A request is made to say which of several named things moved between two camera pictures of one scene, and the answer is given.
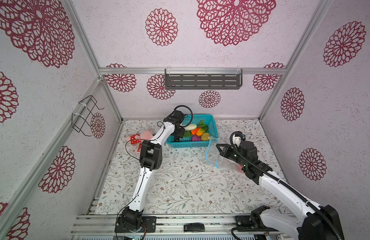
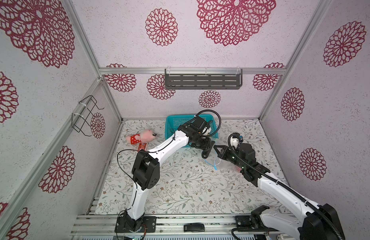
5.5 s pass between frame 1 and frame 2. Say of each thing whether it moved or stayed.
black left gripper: moved
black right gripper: stayed
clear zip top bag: stayed
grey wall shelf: stayed
